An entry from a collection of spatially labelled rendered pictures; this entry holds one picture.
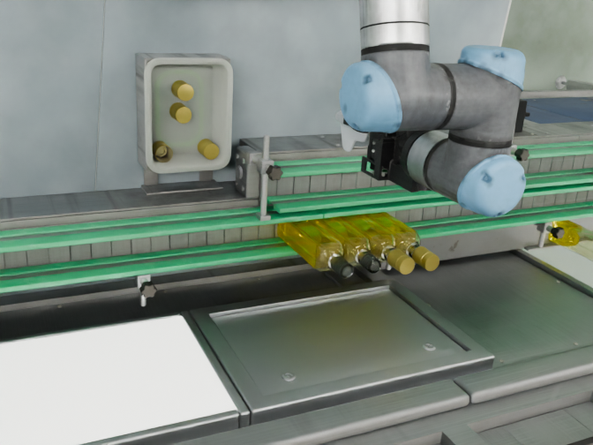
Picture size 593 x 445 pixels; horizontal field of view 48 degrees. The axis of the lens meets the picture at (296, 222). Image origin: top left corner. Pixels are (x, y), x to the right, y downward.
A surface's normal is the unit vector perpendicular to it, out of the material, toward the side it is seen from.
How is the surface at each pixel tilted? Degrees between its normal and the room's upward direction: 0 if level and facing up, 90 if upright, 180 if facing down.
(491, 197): 1
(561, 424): 90
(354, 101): 91
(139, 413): 90
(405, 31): 21
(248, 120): 0
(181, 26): 0
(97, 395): 90
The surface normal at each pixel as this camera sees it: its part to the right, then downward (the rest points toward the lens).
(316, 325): 0.07, -0.94
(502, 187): 0.42, 0.34
